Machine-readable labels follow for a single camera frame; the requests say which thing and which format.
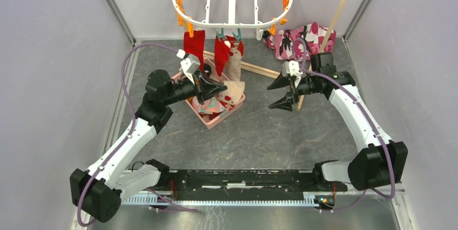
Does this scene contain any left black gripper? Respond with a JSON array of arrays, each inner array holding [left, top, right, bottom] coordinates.
[[164, 68, 227, 106]]

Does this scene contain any beige sock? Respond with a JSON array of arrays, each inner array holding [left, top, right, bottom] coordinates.
[[216, 80, 245, 109]]

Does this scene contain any red sock with white pompom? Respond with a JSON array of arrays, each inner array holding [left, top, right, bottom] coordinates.
[[214, 37, 231, 76]]

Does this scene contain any plain red sock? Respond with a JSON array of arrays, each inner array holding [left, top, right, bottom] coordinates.
[[183, 30, 205, 72]]

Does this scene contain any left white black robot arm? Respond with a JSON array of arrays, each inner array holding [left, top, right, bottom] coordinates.
[[70, 69, 227, 222]]

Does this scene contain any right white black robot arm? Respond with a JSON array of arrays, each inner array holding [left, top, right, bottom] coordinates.
[[268, 52, 408, 192]]

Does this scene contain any pink green patterned sock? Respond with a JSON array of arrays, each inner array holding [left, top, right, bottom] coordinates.
[[191, 97, 226, 115]]

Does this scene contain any black sock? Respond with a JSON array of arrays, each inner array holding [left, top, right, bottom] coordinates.
[[203, 63, 212, 78]]

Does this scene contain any pink perforated plastic basket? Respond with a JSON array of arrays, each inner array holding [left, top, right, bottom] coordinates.
[[185, 58, 245, 129]]

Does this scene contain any pink camouflage cloth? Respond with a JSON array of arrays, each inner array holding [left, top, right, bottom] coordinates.
[[262, 22, 336, 61]]

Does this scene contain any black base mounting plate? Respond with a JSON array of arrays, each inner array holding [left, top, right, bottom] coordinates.
[[152, 170, 348, 201]]

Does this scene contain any wooden rack frame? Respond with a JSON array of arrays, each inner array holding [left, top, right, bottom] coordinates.
[[168, 0, 360, 112]]

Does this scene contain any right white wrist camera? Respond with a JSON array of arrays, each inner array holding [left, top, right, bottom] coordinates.
[[281, 60, 304, 87]]

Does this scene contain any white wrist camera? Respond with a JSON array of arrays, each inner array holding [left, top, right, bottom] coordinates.
[[176, 49, 200, 84], [281, 60, 304, 87]]

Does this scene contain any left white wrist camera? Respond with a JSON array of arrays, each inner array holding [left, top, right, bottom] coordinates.
[[176, 49, 200, 84]]

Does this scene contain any white toothed cable rail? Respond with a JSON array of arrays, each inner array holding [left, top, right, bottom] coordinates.
[[122, 192, 319, 207]]

